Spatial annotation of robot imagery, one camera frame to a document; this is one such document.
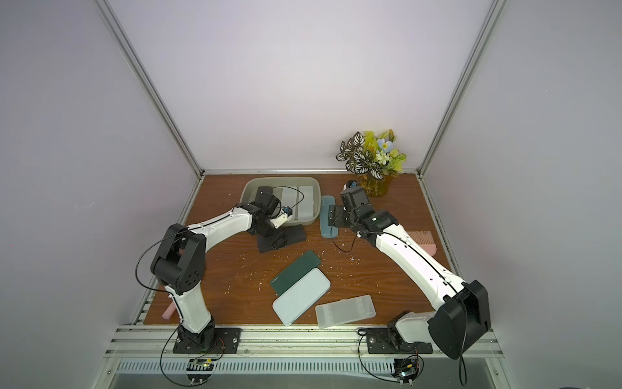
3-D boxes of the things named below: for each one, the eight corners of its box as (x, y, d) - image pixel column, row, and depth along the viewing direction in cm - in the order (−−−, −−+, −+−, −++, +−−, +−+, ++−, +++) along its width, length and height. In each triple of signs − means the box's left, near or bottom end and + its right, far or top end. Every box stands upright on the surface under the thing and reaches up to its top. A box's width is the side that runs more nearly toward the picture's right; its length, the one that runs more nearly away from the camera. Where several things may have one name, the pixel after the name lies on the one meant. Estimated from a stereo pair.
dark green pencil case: (279, 300, 83) (278, 298, 81) (268, 285, 86) (266, 283, 84) (322, 262, 91) (322, 260, 90) (310, 250, 95) (310, 247, 93)
